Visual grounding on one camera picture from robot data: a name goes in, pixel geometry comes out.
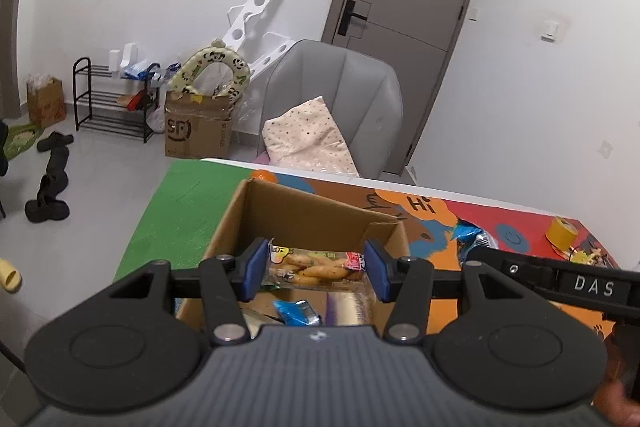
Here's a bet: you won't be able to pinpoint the potato snack packet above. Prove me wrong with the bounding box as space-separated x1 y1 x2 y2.
262 242 366 291

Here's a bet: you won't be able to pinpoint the right hand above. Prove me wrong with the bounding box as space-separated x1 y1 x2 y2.
593 334 640 427

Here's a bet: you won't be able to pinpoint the yellow toy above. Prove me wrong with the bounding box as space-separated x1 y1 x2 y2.
568 241 603 265

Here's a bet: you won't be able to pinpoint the yellow tape roll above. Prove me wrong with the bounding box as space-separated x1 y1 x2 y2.
544 217 578 251

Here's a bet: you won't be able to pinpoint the blue silver snack packet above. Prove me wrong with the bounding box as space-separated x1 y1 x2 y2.
451 219 498 265

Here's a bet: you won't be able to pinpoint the yellow slipper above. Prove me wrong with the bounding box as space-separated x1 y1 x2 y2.
0 258 22 294

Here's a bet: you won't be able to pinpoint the colourful cartoon table mat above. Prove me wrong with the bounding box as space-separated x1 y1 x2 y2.
118 160 628 335

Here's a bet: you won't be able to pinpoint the purple cream snack bag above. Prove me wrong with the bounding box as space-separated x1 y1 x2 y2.
324 288 374 326

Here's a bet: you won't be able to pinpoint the black boots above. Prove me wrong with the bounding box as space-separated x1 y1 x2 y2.
24 131 74 223

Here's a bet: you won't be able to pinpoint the blue snack wrapper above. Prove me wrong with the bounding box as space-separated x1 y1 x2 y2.
272 299 322 326

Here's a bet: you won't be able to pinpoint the open cardboard box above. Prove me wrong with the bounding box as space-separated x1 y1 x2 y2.
177 178 411 339

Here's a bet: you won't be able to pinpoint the orange fruit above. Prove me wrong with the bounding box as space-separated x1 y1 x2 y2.
250 169 278 183

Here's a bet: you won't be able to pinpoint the taped cardboard box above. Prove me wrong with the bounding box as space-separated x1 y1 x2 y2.
164 91 234 159

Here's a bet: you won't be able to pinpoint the green floor mat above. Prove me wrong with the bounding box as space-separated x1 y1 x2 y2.
3 124 43 161

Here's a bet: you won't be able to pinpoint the black shoe rack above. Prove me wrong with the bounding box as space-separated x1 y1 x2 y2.
72 56 160 143

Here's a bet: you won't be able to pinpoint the brown paper bag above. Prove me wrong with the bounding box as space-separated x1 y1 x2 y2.
26 76 66 128

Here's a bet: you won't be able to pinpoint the panda print neck pillow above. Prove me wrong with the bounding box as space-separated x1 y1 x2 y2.
167 39 252 102

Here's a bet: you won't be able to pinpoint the dotted cream pillow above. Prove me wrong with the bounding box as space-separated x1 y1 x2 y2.
262 96 359 176

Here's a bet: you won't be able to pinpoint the grey upholstered chair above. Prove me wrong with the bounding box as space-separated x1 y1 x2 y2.
260 40 404 179

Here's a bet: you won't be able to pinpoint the white perforated rack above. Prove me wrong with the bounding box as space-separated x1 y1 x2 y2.
222 0 295 79

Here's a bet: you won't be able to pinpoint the white light switch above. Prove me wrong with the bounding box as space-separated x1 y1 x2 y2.
540 20 560 42

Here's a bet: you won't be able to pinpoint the black door handle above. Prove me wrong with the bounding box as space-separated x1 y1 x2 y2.
336 0 368 36

